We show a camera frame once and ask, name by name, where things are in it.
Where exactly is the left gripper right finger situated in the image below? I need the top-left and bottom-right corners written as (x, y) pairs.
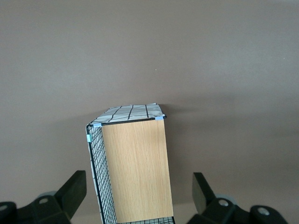
top-left (186, 172), bottom-right (288, 224)

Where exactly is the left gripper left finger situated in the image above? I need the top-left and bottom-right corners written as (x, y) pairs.
top-left (0, 170), bottom-right (87, 224)

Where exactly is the brown table mat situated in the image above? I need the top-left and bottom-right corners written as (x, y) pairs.
top-left (0, 0), bottom-right (299, 224)

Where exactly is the wire basket with wooden boards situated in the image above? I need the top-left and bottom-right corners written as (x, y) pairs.
top-left (83, 102), bottom-right (175, 224)

